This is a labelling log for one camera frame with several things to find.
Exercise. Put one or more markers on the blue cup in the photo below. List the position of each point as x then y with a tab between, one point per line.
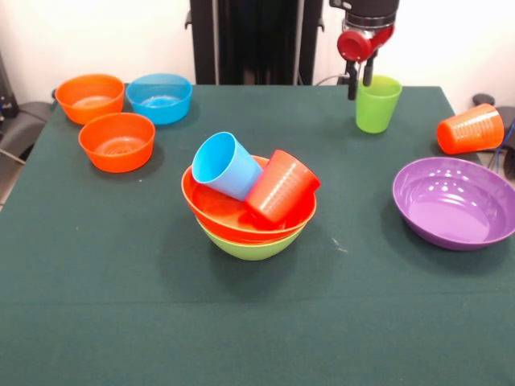
233	173

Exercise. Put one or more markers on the red cup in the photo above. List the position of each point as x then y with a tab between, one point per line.
281	189

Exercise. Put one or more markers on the dark green tablecloth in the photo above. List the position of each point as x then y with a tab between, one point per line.
241	313

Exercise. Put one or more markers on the small orange bowl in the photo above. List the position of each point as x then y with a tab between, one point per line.
116	157
90	96

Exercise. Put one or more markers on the wide orange bowl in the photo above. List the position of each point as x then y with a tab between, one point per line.
217	213

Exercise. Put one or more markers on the grey chair base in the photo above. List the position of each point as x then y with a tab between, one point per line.
24	124

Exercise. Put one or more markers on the dark equipment rack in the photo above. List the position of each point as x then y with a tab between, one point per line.
3	92

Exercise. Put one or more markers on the green bowl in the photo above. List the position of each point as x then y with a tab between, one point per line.
249	251

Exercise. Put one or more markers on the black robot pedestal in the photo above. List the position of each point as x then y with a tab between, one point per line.
209	40

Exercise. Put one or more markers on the green cup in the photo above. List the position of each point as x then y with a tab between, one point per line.
378	108

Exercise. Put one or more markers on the blue bowl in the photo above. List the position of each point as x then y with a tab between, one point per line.
159	108

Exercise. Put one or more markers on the purple bowl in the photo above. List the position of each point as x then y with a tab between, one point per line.
450	209

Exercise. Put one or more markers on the orange cup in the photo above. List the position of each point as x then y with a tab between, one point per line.
470	130

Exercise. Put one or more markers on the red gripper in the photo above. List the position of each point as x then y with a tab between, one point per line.
354	46

